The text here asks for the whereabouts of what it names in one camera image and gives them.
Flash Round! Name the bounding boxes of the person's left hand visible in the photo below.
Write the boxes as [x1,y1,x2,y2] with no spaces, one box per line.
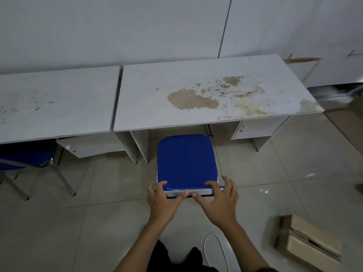
[147,181,190,225]

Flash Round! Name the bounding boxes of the person's right forearm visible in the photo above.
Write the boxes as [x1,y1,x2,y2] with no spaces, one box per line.
[218,220,271,272]

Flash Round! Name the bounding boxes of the stained white desk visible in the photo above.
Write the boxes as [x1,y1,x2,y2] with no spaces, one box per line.
[113,54,325,165]

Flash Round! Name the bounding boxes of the black trousers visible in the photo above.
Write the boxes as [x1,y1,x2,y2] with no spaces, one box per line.
[146,239,222,272]

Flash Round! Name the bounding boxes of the blue padded metal chair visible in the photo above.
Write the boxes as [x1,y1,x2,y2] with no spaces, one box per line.
[155,134,226,199]
[0,138,76,201]

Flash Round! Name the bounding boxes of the person's left forearm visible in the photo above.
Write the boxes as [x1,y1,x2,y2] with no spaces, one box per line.
[113,218,182,272]

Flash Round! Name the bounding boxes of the white broken cabinet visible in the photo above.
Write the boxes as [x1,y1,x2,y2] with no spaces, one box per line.
[284,49,363,89]

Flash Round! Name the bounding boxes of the person's right hand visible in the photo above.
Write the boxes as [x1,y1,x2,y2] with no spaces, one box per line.
[192,175,239,227]

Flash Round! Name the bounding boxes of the white shoe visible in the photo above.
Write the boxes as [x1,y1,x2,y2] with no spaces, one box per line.
[203,233,242,272]

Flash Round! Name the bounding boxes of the brown cardboard box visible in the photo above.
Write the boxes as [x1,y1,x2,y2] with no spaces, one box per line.
[274,214,344,272]

